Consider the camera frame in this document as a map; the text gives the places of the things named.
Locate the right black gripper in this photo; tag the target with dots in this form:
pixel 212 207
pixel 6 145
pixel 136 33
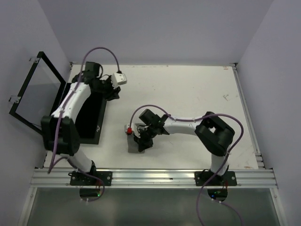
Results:
pixel 143 142

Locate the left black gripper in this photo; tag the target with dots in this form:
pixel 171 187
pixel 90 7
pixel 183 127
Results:
pixel 113 94

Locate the grey and cream sock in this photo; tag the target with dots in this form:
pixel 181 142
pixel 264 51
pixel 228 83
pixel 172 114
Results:
pixel 133 147

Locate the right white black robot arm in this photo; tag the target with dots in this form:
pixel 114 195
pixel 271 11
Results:
pixel 214 133

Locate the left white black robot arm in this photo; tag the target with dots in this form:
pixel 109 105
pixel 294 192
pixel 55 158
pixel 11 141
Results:
pixel 59 132

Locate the black open storage case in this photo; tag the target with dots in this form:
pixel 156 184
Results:
pixel 42 92

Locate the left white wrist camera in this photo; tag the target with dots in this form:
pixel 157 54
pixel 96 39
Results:
pixel 118 79

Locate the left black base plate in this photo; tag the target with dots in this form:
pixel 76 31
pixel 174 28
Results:
pixel 80 179

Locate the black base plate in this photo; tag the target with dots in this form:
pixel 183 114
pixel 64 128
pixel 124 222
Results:
pixel 228 179
pixel 80 179

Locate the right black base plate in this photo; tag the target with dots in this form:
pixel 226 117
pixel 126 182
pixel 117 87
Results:
pixel 228 179

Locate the aluminium right side rail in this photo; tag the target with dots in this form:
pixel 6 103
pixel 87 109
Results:
pixel 256 148

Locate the aluminium rail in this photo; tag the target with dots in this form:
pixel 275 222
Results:
pixel 256 148
pixel 154 178

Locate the aluminium front rail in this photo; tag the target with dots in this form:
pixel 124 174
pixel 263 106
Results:
pixel 154 178

